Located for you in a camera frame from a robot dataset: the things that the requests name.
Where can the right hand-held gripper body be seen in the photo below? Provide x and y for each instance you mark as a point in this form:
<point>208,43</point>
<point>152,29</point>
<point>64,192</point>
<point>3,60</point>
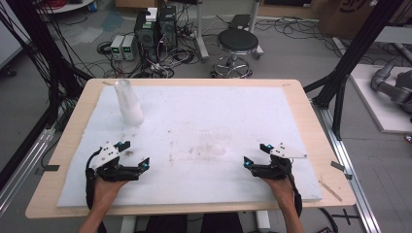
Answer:
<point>273,170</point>

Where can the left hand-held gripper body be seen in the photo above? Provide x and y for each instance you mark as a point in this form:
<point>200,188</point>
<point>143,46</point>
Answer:
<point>115,171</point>

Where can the stack of clear plastic cups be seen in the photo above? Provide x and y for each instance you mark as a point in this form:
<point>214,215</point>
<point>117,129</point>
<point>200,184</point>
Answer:
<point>129,103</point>

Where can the person's left hand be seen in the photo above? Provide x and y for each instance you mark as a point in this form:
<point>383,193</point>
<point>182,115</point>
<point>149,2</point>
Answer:
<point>108,192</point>

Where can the person's right hand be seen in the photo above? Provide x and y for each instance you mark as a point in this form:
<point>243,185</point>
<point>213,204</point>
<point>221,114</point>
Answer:
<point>280,192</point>

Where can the wooden table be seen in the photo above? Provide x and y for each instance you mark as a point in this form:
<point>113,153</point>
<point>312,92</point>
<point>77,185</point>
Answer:
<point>74,129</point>

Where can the white table leg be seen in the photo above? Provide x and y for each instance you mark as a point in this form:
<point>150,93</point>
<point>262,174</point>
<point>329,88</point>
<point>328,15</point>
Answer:
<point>128,225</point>
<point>263,221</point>

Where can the thin wooden stick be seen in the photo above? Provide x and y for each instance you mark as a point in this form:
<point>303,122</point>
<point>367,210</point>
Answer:
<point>330,191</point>

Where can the black tape strip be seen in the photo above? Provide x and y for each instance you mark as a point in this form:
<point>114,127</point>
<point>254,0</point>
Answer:
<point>51,168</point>

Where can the person's left leg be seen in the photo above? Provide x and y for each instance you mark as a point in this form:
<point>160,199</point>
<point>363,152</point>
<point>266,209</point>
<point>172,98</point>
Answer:
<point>162,225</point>

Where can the person's leg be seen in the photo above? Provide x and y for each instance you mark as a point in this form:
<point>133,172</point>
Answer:
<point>222,223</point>
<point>162,225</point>

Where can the grey tape strip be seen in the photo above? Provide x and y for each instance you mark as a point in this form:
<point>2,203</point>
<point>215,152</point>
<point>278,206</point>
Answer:
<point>338,166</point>

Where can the person's right leg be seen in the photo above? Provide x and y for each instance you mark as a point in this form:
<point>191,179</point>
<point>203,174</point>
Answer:
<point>222,223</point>

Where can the white foam mat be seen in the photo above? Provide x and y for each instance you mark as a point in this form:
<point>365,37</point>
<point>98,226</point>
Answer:
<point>200,110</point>

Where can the grey power supply unit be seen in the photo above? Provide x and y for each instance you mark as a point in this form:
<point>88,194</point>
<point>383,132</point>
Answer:
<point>116,48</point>
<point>129,48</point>

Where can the black round stool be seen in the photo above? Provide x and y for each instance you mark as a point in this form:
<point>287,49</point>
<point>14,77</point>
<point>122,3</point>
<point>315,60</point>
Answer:
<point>238,40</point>

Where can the black computer tower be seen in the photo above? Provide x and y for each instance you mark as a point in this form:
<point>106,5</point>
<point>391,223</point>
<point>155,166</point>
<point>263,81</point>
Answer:
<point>167,27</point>
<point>145,35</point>

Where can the white platform board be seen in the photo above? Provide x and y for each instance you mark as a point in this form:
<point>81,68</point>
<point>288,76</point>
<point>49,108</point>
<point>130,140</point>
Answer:
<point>377,106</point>

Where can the white stand leg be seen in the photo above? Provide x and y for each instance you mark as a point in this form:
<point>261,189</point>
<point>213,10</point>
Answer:
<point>256,29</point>
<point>201,39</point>

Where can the black flat device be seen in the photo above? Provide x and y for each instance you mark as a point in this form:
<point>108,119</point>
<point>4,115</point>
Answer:
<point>239,21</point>

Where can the small white box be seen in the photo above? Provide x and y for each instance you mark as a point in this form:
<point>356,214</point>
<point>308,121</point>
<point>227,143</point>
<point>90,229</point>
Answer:
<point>151,14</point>

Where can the cardboard box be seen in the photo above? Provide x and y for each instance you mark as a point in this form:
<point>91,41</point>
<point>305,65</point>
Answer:
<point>350,16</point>

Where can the aluminium floor rail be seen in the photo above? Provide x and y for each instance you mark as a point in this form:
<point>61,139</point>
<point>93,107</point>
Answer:
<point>22,168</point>
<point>353,187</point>

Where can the black metal frame post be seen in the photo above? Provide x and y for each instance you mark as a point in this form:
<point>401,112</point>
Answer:
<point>356,48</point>

